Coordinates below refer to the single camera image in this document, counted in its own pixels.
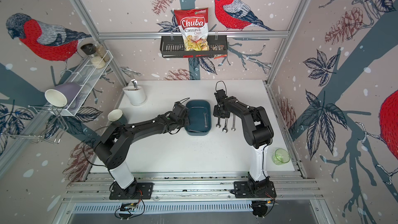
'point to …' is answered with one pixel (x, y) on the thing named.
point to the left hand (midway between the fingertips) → (191, 117)
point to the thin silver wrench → (205, 125)
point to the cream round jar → (96, 60)
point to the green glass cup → (280, 156)
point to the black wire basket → (172, 46)
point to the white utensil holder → (137, 97)
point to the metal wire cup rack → (49, 123)
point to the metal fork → (135, 84)
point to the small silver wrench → (233, 123)
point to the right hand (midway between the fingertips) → (217, 113)
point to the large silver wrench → (225, 127)
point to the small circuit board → (128, 207)
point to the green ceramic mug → (117, 115)
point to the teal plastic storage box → (200, 112)
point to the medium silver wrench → (218, 122)
